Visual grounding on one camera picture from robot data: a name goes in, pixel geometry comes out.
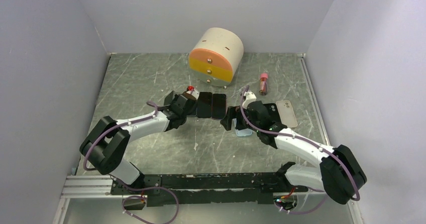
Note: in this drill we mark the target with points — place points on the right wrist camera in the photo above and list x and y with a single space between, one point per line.
248 97

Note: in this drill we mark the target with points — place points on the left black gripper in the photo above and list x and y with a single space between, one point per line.
174 100

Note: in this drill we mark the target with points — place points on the round pastel drawer cabinet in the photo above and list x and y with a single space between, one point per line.
216 57

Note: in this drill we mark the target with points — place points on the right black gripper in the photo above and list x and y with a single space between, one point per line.
232 112

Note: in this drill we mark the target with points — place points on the purple bare phone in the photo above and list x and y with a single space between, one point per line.
218 106

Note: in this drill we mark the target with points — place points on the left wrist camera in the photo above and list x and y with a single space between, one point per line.
193 91

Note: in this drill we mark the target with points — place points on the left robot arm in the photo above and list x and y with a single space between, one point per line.
104 147

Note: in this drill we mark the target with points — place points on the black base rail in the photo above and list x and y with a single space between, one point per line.
165 189

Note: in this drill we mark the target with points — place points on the pink capped marker tube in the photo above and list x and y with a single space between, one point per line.
263 83

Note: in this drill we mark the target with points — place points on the blue-grey bare phone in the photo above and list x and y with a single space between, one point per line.
192 112

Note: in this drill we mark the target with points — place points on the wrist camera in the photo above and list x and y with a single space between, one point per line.
193 91
248 97

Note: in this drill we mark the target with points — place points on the bare black phone removed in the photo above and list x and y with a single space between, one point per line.
204 105

